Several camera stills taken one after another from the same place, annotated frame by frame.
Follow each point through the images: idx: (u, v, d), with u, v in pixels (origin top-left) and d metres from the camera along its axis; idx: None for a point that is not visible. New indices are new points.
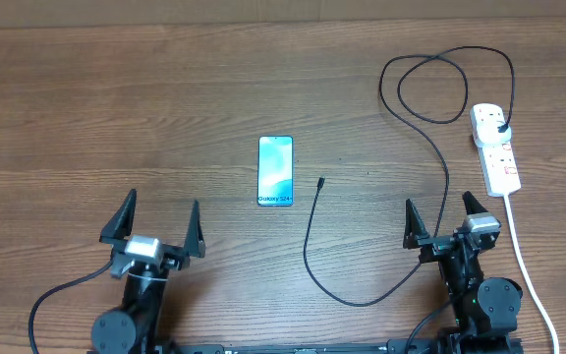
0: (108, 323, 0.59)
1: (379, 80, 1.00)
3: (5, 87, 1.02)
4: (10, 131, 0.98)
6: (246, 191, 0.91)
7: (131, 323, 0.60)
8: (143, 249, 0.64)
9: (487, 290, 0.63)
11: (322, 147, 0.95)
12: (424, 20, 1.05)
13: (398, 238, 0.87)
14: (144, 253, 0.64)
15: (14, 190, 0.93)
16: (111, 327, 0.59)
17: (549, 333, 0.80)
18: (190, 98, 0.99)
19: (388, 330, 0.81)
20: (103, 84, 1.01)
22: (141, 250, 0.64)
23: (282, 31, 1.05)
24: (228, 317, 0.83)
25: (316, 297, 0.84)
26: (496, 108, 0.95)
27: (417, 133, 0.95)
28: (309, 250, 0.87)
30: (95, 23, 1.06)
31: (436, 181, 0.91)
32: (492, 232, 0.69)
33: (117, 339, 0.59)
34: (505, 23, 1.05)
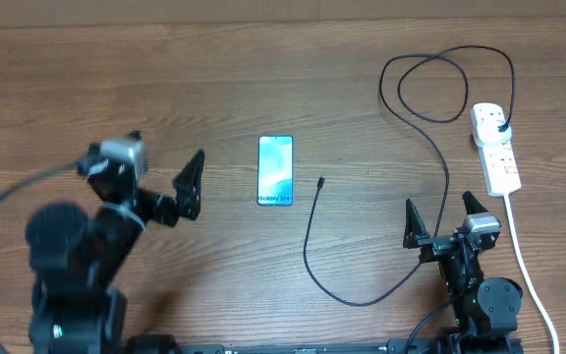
0: (50, 213, 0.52)
1: (379, 80, 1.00)
3: (4, 87, 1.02)
4: (10, 131, 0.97)
6: (246, 191, 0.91)
7: (82, 218, 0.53)
8: (121, 144, 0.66)
9: (487, 290, 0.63)
11: (322, 147, 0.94)
12: (424, 20, 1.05)
13: (398, 238, 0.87)
14: (121, 147, 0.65)
15: (14, 190, 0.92)
16: (54, 219, 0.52)
17: (549, 333, 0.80)
18: (190, 97, 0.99)
19: (388, 330, 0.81)
20: (103, 83, 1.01)
22: (119, 145, 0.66)
23: (282, 30, 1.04)
24: (227, 317, 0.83)
25: (316, 297, 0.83)
26: (496, 108, 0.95)
27: (417, 132, 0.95)
28: (309, 250, 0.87)
30: (95, 23, 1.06)
31: (436, 181, 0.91)
32: (492, 232, 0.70)
33: (59, 232, 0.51)
34: (505, 23, 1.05)
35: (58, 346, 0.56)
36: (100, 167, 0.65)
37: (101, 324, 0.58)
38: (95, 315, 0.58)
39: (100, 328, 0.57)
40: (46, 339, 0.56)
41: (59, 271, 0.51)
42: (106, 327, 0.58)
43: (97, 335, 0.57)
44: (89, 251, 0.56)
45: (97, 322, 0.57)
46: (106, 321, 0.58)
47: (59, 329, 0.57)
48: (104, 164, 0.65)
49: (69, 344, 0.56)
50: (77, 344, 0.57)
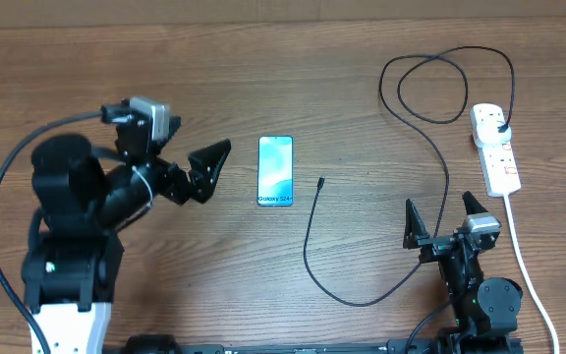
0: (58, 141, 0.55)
1: (379, 80, 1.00)
3: (5, 87, 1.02)
4: (10, 131, 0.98)
6: (246, 191, 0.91)
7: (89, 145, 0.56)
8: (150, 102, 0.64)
9: (487, 290, 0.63)
11: (322, 147, 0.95)
12: (424, 20, 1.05)
13: (398, 238, 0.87)
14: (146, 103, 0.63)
15: (14, 190, 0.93)
16: (62, 145, 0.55)
17: (549, 333, 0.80)
18: (190, 97, 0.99)
19: (388, 330, 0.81)
20: (103, 83, 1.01)
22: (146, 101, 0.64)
23: (283, 30, 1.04)
24: (227, 317, 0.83)
25: (316, 297, 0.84)
26: (496, 108, 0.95)
27: (417, 133, 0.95)
28: (309, 250, 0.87)
30: (95, 23, 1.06)
31: (436, 181, 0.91)
32: (491, 232, 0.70)
33: (66, 153, 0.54)
34: (505, 23, 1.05)
35: (49, 283, 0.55)
36: (123, 120, 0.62)
37: (96, 262, 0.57)
38: (89, 255, 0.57)
39: (94, 265, 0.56)
40: (38, 276, 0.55)
41: (62, 190, 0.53)
42: (101, 266, 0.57)
43: (91, 273, 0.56)
44: (92, 180, 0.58)
45: (91, 260, 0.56)
46: (101, 259, 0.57)
47: (52, 265, 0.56)
48: (128, 116, 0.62)
49: (61, 281, 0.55)
50: (69, 280, 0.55)
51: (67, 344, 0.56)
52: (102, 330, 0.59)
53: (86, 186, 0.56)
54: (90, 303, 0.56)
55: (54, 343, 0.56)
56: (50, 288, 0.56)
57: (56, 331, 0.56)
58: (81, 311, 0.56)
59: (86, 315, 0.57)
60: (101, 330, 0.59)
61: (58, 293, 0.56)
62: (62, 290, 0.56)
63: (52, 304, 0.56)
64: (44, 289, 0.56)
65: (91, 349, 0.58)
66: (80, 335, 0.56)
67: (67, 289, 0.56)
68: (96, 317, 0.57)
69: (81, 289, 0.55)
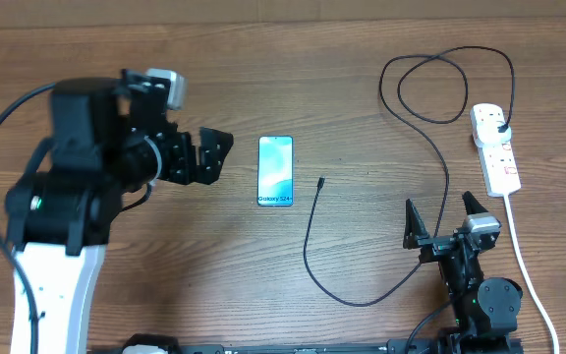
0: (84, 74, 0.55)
1: (379, 80, 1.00)
3: (5, 87, 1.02)
4: (10, 131, 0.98)
6: (246, 191, 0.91)
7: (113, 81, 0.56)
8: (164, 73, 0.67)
9: (487, 290, 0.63)
11: (321, 147, 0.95)
12: (424, 21, 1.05)
13: (398, 238, 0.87)
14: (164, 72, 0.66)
15: None
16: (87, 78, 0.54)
17: (549, 333, 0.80)
18: (190, 97, 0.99)
19: (389, 330, 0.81)
20: None
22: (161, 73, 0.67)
23: (283, 30, 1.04)
24: (227, 317, 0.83)
25: (316, 297, 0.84)
26: (496, 108, 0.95)
27: (417, 133, 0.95)
28: (309, 250, 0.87)
30: (95, 23, 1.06)
31: (436, 181, 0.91)
32: (491, 232, 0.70)
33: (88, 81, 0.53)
34: (505, 23, 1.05)
35: (34, 217, 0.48)
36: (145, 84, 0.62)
37: (89, 197, 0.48)
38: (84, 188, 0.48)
39: (86, 203, 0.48)
40: (24, 209, 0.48)
41: (76, 105, 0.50)
42: (95, 204, 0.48)
43: (82, 209, 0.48)
44: (109, 115, 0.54)
45: (84, 195, 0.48)
46: (95, 195, 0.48)
47: (40, 200, 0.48)
48: (148, 81, 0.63)
49: (49, 213, 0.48)
50: (58, 215, 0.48)
51: (53, 289, 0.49)
52: (93, 276, 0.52)
53: (99, 114, 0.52)
54: (79, 245, 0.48)
55: (38, 287, 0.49)
56: (35, 224, 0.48)
57: (41, 273, 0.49)
58: (67, 255, 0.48)
59: (75, 261, 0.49)
60: (92, 278, 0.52)
61: (43, 232, 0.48)
62: (50, 228, 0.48)
63: (38, 243, 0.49)
64: (28, 225, 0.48)
65: (81, 296, 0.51)
66: (68, 280, 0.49)
67: (55, 226, 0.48)
68: (84, 264, 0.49)
69: (70, 226, 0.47)
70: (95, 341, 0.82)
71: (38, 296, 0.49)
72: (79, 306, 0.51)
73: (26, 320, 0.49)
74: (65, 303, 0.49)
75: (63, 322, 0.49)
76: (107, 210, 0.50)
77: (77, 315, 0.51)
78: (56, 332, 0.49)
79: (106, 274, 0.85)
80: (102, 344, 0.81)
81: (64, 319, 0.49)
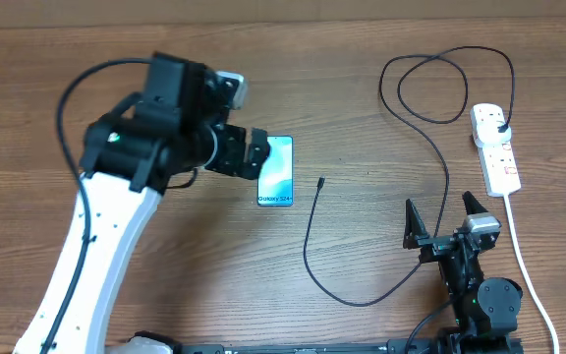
0: None
1: (379, 80, 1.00)
3: (4, 87, 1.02)
4: (10, 131, 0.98)
6: (246, 191, 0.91)
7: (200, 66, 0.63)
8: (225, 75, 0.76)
9: (487, 290, 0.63)
11: (322, 147, 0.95)
12: (424, 21, 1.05)
13: (398, 238, 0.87)
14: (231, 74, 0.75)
15: (14, 191, 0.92)
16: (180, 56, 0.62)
17: (549, 333, 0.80)
18: None
19: (388, 331, 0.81)
20: (103, 84, 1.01)
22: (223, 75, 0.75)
23: (283, 30, 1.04)
24: (228, 316, 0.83)
25: (316, 297, 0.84)
26: (496, 108, 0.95)
27: (417, 132, 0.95)
28: (309, 250, 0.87)
30: (96, 23, 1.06)
31: (436, 181, 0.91)
32: (491, 232, 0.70)
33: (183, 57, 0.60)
34: (505, 23, 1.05)
35: (110, 151, 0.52)
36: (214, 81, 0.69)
37: (161, 146, 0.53)
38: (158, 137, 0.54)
39: (158, 147, 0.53)
40: (101, 142, 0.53)
41: (172, 72, 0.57)
42: (164, 151, 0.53)
43: (153, 153, 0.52)
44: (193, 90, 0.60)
45: (156, 142, 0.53)
46: (166, 145, 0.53)
47: (117, 138, 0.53)
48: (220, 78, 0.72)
49: (123, 148, 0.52)
50: (131, 152, 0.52)
51: (109, 216, 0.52)
52: (144, 218, 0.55)
53: (190, 86, 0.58)
54: (143, 184, 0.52)
55: (97, 211, 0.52)
56: (108, 155, 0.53)
57: (103, 200, 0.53)
58: (131, 189, 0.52)
59: (136, 196, 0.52)
60: (143, 219, 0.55)
61: (113, 164, 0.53)
62: (121, 162, 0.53)
63: (106, 174, 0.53)
64: (102, 156, 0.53)
65: (131, 231, 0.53)
66: (124, 210, 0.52)
67: (125, 161, 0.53)
68: (144, 201, 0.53)
69: (139, 164, 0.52)
70: None
71: (94, 221, 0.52)
72: (128, 240, 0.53)
73: (78, 241, 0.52)
74: (116, 233, 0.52)
75: (110, 250, 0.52)
76: (173, 161, 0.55)
77: (123, 248, 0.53)
78: (100, 259, 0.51)
79: None
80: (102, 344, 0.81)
81: (111, 248, 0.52)
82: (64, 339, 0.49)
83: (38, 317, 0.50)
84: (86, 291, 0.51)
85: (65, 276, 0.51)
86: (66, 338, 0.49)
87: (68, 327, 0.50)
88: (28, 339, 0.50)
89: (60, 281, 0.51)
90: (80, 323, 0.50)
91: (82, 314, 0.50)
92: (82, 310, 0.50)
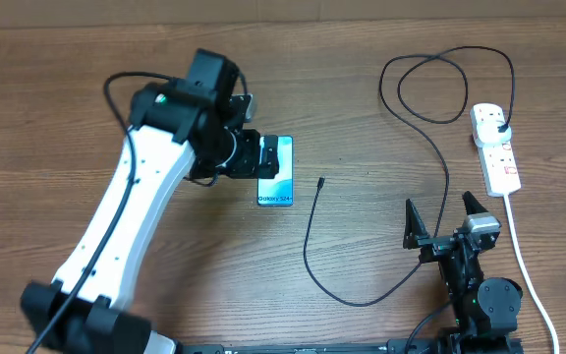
0: None
1: (379, 80, 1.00)
3: (4, 87, 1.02)
4: (10, 131, 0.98)
6: (246, 191, 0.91)
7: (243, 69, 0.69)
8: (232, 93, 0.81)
9: (487, 290, 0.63)
11: (322, 147, 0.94)
12: (424, 20, 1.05)
13: (398, 238, 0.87)
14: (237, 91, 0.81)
15: (14, 190, 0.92)
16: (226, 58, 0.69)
17: (549, 333, 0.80)
18: None
19: (388, 330, 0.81)
20: (103, 84, 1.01)
22: None
23: (283, 30, 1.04)
24: (228, 316, 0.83)
25: (316, 297, 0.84)
26: (496, 108, 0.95)
27: (417, 132, 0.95)
28: (309, 250, 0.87)
30: (96, 23, 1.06)
31: (436, 181, 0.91)
32: (491, 232, 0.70)
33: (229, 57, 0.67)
34: (505, 23, 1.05)
35: (155, 108, 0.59)
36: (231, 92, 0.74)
37: (200, 110, 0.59)
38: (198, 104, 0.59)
39: (198, 111, 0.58)
40: (149, 101, 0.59)
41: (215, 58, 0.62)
42: (202, 117, 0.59)
43: (194, 114, 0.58)
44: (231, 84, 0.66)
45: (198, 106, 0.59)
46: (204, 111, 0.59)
47: (164, 98, 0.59)
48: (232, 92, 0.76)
49: (167, 110, 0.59)
50: (174, 113, 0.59)
51: (151, 164, 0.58)
52: (181, 173, 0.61)
53: (229, 77, 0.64)
54: (184, 141, 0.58)
55: (141, 159, 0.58)
56: (153, 113, 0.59)
57: (146, 149, 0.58)
58: (172, 142, 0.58)
59: (177, 147, 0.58)
60: (180, 171, 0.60)
61: (158, 122, 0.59)
62: (165, 121, 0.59)
63: (150, 129, 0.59)
64: (147, 113, 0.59)
65: (168, 180, 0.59)
66: (164, 159, 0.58)
67: (167, 121, 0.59)
68: (183, 153, 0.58)
69: (181, 124, 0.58)
70: None
71: (140, 166, 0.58)
72: (167, 186, 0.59)
73: (121, 184, 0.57)
74: (156, 179, 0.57)
75: (148, 194, 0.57)
76: (210, 128, 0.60)
77: (159, 196, 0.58)
78: (141, 200, 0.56)
79: None
80: None
81: (152, 190, 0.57)
82: (103, 268, 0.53)
83: (80, 250, 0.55)
84: (126, 228, 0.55)
85: (107, 215, 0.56)
86: (103, 267, 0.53)
87: (105, 260, 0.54)
88: (70, 267, 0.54)
89: (102, 219, 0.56)
90: (117, 256, 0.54)
91: (119, 248, 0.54)
92: (121, 243, 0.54)
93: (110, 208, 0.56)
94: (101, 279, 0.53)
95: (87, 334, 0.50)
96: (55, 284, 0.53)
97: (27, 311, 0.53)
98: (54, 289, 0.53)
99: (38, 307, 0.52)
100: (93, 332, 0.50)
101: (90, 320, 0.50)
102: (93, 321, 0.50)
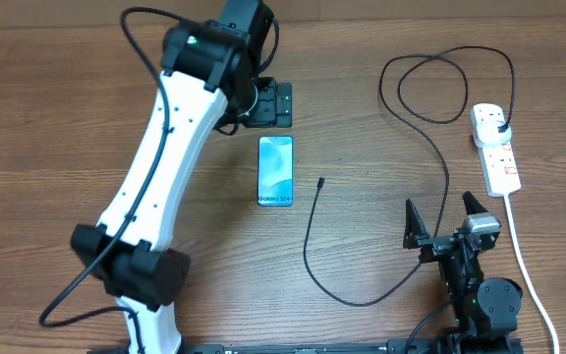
0: None
1: (379, 80, 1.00)
3: (4, 87, 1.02)
4: (10, 131, 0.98)
6: (246, 191, 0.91)
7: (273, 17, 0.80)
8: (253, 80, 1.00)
9: (487, 290, 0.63)
11: (322, 147, 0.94)
12: (424, 21, 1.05)
13: (398, 238, 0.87)
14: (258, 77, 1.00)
15: (14, 190, 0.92)
16: None
17: (549, 333, 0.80)
18: None
19: (389, 330, 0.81)
20: (104, 84, 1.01)
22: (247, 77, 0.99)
23: (282, 31, 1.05)
24: (228, 317, 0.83)
25: (316, 297, 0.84)
26: (496, 108, 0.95)
27: (417, 132, 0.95)
28: (309, 250, 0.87)
30: (96, 23, 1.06)
31: (436, 181, 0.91)
32: (492, 232, 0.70)
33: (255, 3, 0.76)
34: (505, 23, 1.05)
35: (189, 51, 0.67)
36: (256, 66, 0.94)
37: (232, 53, 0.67)
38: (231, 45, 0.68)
39: (230, 54, 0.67)
40: (182, 43, 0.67)
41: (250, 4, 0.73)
42: (235, 58, 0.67)
43: (226, 57, 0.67)
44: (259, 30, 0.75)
45: (229, 48, 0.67)
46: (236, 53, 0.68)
47: (195, 41, 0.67)
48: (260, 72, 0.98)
49: (201, 51, 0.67)
50: (207, 55, 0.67)
51: (185, 114, 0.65)
52: (210, 121, 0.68)
53: (260, 24, 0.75)
54: (215, 83, 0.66)
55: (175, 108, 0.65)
56: (187, 55, 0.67)
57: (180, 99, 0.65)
58: (204, 88, 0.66)
59: (208, 93, 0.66)
60: (209, 120, 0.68)
61: (192, 65, 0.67)
62: (198, 64, 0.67)
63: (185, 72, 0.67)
64: (182, 56, 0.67)
65: (199, 129, 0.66)
66: (197, 109, 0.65)
67: (201, 62, 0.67)
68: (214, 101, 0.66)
69: (213, 66, 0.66)
70: (95, 341, 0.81)
71: (173, 116, 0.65)
72: (200, 132, 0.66)
73: (157, 133, 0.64)
74: (191, 126, 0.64)
75: (183, 143, 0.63)
76: (240, 70, 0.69)
77: (193, 144, 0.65)
78: (176, 147, 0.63)
79: None
80: (102, 344, 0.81)
81: (187, 138, 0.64)
82: (143, 212, 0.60)
83: (122, 194, 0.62)
84: (164, 171, 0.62)
85: (145, 159, 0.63)
86: (145, 209, 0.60)
87: (146, 203, 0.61)
88: (115, 211, 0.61)
89: (142, 163, 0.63)
90: (156, 201, 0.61)
91: (158, 192, 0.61)
92: (160, 190, 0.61)
93: (148, 153, 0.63)
94: (142, 220, 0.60)
95: (134, 271, 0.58)
96: (101, 226, 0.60)
97: (77, 252, 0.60)
98: (101, 232, 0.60)
99: (90, 248, 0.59)
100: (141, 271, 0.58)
101: (138, 261, 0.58)
102: (139, 263, 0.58)
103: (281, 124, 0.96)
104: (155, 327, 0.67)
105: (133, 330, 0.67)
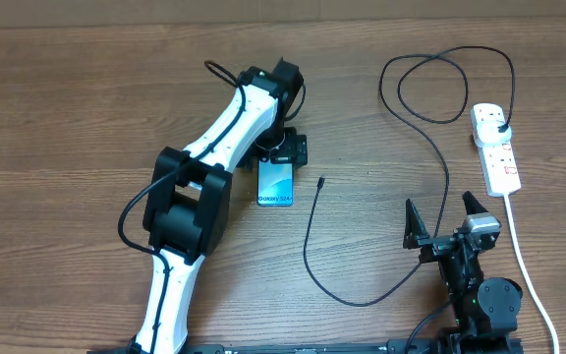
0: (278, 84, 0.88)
1: (379, 80, 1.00)
3: (4, 87, 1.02)
4: (10, 131, 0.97)
6: (246, 191, 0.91)
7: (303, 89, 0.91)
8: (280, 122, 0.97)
9: (487, 290, 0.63)
11: (321, 148, 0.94)
12: (424, 20, 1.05)
13: (398, 238, 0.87)
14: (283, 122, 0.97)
15: (14, 190, 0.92)
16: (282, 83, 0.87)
17: (549, 333, 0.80)
18: (189, 97, 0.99)
19: (388, 331, 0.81)
20: (103, 84, 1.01)
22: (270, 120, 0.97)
23: (282, 30, 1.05)
24: (228, 316, 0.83)
25: (316, 297, 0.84)
26: (496, 108, 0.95)
27: (417, 132, 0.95)
28: (309, 250, 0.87)
30: (96, 23, 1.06)
31: (436, 181, 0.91)
32: (491, 232, 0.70)
33: None
34: (505, 23, 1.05)
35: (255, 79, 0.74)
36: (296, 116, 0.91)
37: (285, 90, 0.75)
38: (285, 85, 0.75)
39: (283, 91, 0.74)
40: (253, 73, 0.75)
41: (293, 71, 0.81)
42: (285, 94, 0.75)
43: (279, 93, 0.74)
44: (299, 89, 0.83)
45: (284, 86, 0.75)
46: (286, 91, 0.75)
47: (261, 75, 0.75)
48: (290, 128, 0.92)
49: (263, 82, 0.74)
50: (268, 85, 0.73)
51: (254, 103, 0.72)
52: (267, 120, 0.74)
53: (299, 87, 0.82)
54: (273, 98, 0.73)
55: (248, 99, 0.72)
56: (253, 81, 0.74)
57: (253, 93, 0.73)
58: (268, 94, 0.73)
59: (270, 99, 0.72)
60: (266, 121, 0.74)
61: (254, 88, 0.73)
62: (260, 85, 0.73)
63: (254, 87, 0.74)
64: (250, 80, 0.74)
65: (262, 119, 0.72)
66: (263, 101, 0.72)
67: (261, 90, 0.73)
68: (272, 106, 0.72)
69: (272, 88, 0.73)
70: (95, 341, 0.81)
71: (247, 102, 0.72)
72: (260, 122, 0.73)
73: (233, 110, 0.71)
74: (256, 112, 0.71)
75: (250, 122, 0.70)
76: (285, 105, 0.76)
77: (254, 128, 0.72)
78: (245, 123, 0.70)
79: (106, 274, 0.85)
80: (102, 344, 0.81)
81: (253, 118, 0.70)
82: (219, 151, 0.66)
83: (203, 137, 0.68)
84: (238, 130, 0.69)
85: (223, 123, 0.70)
86: (222, 148, 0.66)
87: (223, 144, 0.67)
88: (198, 146, 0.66)
89: (220, 125, 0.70)
90: (230, 145, 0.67)
91: (233, 140, 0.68)
92: (232, 140, 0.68)
93: (225, 121, 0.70)
94: (220, 154, 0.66)
95: (206, 189, 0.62)
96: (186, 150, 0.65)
97: (158, 166, 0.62)
98: (185, 153, 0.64)
99: (169, 163, 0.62)
100: (207, 191, 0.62)
101: (208, 176, 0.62)
102: (213, 181, 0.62)
103: (299, 162, 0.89)
104: (179, 299, 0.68)
105: (158, 294, 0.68)
